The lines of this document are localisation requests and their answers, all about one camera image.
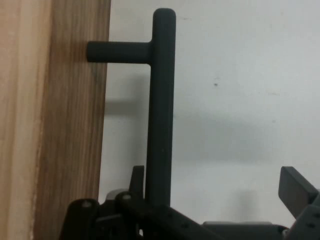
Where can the brown wooden drawer cabinet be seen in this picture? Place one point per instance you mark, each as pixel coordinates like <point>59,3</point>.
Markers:
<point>17,112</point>

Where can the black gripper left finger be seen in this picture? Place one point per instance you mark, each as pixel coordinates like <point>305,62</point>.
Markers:
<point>112,220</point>

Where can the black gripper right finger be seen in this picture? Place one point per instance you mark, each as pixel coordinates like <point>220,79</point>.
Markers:
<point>302,197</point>

